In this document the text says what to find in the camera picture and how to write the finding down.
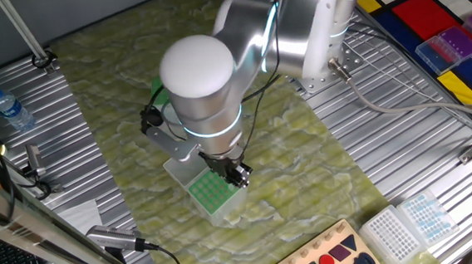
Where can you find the clear tip box green rack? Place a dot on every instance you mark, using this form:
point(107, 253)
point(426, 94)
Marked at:
point(157, 91)
point(215, 196)

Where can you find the white rack tip box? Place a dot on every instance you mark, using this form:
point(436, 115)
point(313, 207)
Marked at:
point(389, 235)

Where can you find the aluminium frame beam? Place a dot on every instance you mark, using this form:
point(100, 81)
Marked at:
point(25, 221)

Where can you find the silver camera mount bracket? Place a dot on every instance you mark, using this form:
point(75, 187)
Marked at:
point(170, 142)

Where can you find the green marble patterned mat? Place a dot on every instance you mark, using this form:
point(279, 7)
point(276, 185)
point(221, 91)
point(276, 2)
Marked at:
point(305, 164)

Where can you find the clear water bottle blue cap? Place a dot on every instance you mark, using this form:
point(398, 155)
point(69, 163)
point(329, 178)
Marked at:
point(11, 110)

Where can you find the colour block floor mat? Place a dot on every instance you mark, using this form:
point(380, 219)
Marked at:
point(415, 11)

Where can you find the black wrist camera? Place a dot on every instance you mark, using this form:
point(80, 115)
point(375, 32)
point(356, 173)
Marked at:
point(151, 118)

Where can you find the white paper sheet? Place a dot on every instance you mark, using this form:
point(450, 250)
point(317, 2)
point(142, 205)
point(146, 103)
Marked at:
point(81, 217)

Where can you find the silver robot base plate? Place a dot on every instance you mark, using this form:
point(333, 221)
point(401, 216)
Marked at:
point(352, 63)

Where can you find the thin silver rod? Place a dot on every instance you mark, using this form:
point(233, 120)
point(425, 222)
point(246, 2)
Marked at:
point(20, 28)

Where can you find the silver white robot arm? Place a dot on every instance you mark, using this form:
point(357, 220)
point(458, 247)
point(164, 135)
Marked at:
point(208, 88)

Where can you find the red circle puzzle piece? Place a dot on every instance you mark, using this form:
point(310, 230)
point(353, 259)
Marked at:
point(326, 262)

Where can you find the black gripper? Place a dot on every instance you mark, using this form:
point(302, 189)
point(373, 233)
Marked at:
point(221, 160)

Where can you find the silver depth camera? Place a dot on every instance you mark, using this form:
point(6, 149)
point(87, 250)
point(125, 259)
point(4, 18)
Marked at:
point(110, 237)

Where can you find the navy triangle puzzle piece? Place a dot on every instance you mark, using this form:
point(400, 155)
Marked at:
point(350, 242)

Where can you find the blue rack tip box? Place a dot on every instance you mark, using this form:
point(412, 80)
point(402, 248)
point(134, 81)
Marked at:
point(427, 216)

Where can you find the purple square puzzle piece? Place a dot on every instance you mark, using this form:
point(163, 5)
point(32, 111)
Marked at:
point(339, 253)

